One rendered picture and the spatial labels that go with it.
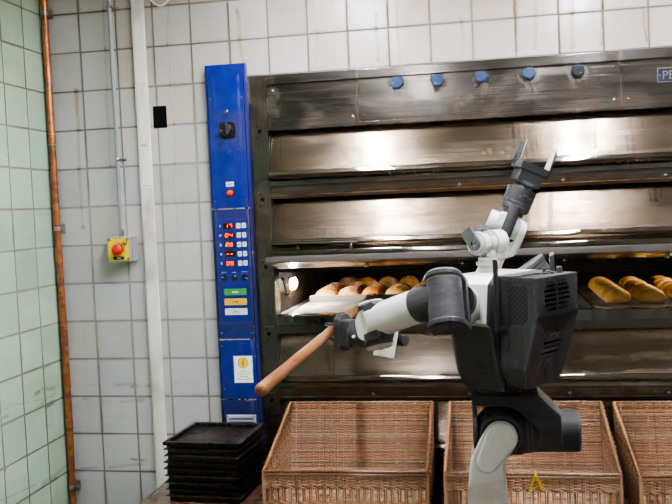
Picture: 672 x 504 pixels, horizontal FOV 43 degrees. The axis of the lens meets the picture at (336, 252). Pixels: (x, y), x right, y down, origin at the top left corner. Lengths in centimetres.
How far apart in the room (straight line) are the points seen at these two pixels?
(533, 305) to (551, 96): 124
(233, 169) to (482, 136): 94
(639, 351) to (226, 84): 182
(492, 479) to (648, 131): 147
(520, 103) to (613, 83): 33
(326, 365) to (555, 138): 120
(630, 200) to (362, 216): 97
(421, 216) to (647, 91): 91
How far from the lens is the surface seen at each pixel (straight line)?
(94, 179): 355
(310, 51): 331
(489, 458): 233
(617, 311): 325
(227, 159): 331
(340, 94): 328
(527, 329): 218
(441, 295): 211
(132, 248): 343
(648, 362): 328
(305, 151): 327
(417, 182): 321
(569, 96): 324
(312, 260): 311
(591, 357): 326
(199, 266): 339
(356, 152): 323
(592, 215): 321
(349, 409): 329
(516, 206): 259
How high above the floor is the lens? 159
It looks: 3 degrees down
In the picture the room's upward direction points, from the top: 2 degrees counter-clockwise
